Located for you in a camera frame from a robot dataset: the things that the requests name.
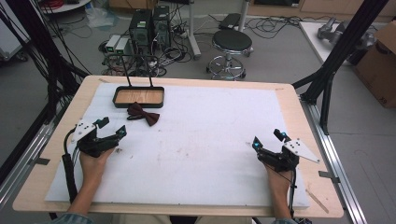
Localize blue denim sleeve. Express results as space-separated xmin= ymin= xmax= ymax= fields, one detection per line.
xmin=270 ymin=217 xmax=298 ymax=224
xmin=38 ymin=212 xmax=96 ymax=224

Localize clear plastic bag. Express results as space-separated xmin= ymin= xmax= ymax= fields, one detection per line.
xmin=84 ymin=5 xmax=120 ymax=30

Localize person's right hand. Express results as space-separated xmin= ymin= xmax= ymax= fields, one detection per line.
xmin=264 ymin=163 xmax=293 ymax=194

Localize black computer tower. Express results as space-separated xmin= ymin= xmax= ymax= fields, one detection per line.
xmin=151 ymin=5 xmax=172 ymax=49
xmin=128 ymin=8 xmax=154 ymax=55

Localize black tray with wooden bottom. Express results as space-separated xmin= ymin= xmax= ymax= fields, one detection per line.
xmin=112 ymin=85 xmax=165 ymax=109

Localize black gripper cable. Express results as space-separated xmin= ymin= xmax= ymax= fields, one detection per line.
xmin=61 ymin=126 xmax=79 ymax=204
xmin=289 ymin=167 xmax=298 ymax=218

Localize grey device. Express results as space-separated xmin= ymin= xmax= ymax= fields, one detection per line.
xmin=317 ymin=16 xmax=376 ymax=50

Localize grey metal table leg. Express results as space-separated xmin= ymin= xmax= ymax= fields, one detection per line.
xmin=237 ymin=0 xmax=252 ymax=33
xmin=186 ymin=0 xmax=203 ymax=61

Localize person's left hand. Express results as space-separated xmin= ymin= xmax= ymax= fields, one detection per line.
xmin=78 ymin=148 xmax=115 ymax=185

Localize black metal frame post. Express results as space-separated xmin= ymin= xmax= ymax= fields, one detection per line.
xmin=0 ymin=0 xmax=90 ymax=125
xmin=291 ymin=0 xmax=390 ymax=135

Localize white foam mat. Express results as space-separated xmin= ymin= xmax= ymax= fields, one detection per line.
xmin=45 ymin=81 xmax=311 ymax=210

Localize white board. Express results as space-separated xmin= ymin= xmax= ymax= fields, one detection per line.
xmin=298 ymin=20 xmax=358 ymax=67

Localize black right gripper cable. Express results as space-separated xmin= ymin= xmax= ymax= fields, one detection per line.
xmin=289 ymin=167 xmax=298 ymax=218

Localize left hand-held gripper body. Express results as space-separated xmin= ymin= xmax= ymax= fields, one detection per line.
xmin=70 ymin=120 xmax=120 ymax=158

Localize thin wooden stick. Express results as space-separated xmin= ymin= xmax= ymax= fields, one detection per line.
xmin=304 ymin=188 xmax=330 ymax=215

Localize black tape strip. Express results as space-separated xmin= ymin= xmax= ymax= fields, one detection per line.
xmin=318 ymin=170 xmax=341 ymax=184
xmin=27 ymin=157 xmax=51 ymax=166

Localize black round stool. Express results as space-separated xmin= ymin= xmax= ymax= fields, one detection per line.
xmin=205 ymin=29 xmax=255 ymax=81

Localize aluminium rail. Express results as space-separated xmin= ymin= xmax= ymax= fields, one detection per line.
xmin=299 ymin=95 xmax=369 ymax=224
xmin=0 ymin=94 xmax=74 ymax=209

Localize small silver box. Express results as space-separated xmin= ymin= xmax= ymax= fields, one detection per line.
xmin=105 ymin=34 xmax=121 ymax=54
xmin=114 ymin=36 xmax=131 ymax=56

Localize blue denim right sleeve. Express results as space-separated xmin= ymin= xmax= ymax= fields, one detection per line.
xmin=270 ymin=217 xmax=298 ymax=224

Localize dark red bow tie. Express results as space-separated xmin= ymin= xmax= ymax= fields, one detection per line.
xmin=126 ymin=102 xmax=161 ymax=127

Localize brown cardboard box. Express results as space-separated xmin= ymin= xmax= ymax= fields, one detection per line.
xmin=352 ymin=20 xmax=396 ymax=109

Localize round white table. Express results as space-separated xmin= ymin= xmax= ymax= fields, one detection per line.
xmin=39 ymin=0 xmax=93 ymax=15

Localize flat black box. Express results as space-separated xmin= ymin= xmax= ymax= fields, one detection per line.
xmin=218 ymin=12 xmax=243 ymax=31

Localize blue denim left sleeve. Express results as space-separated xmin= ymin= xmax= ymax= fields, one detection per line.
xmin=38 ymin=212 xmax=96 ymax=224

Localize black wire stand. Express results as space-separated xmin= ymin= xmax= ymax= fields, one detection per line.
xmin=120 ymin=53 xmax=156 ymax=89

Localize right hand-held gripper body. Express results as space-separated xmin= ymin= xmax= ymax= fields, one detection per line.
xmin=257 ymin=138 xmax=321 ymax=173

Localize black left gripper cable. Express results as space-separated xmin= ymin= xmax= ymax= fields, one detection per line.
xmin=61 ymin=126 xmax=79 ymax=204

